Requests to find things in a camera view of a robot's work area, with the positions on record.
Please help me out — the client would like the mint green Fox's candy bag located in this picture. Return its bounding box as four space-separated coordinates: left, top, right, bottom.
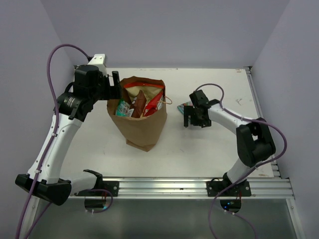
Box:
177 101 192 114

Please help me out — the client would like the teal red Fox's candy bag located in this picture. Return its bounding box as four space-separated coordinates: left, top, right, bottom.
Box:
115 99 134 117

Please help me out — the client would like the brown white chips bag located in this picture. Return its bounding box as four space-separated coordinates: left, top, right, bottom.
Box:
128 90 147 118

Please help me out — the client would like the red cassava chips bag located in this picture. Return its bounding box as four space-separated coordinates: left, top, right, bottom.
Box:
143 91 164 117

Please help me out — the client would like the red orange snack bag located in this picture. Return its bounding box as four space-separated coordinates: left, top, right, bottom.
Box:
124 82 164 103

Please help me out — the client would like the brown paper bag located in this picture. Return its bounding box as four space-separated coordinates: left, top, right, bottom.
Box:
107 76 168 152

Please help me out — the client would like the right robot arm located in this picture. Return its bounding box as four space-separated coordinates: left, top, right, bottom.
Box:
183 90 276 197

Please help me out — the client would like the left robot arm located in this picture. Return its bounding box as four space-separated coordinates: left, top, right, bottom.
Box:
15 65 122 206

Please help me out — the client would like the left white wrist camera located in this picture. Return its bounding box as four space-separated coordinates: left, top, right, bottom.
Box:
88 54 107 76

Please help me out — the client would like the aluminium front rail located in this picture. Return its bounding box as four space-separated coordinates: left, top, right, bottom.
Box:
34 176 295 200

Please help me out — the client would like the aluminium rail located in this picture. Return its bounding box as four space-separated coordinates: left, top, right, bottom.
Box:
34 176 295 200
244 67 281 179

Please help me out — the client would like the aluminium right side rail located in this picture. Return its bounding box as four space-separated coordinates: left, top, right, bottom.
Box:
244 67 281 179

